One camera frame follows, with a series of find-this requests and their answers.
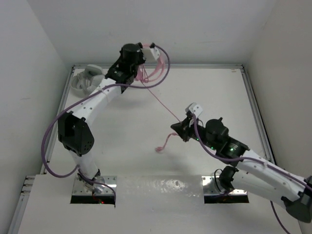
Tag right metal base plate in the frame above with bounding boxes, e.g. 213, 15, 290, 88
201, 175, 247, 196

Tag white grey headphones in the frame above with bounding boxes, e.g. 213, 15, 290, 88
70, 64, 104, 98

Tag pink headphones with cable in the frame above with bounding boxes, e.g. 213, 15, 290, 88
135, 43, 180, 154

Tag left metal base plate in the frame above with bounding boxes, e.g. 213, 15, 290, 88
72, 175, 117, 195

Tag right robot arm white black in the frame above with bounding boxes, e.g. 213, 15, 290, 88
171, 117, 312, 223

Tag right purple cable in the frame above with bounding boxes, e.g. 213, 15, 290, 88
192, 116, 312, 234

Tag aluminium table frame rail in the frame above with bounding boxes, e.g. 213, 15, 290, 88
10, 64, 282, 234

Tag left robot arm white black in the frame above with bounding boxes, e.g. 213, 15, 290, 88
58, 43, 145, 180

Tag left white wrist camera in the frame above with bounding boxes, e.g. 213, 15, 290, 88
141, 43, 160, 62

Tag metal base plate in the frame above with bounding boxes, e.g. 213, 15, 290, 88
201, 175, 247, 196
72, 175, 117, 195

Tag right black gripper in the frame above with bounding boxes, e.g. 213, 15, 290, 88
171, 116, 217, 151

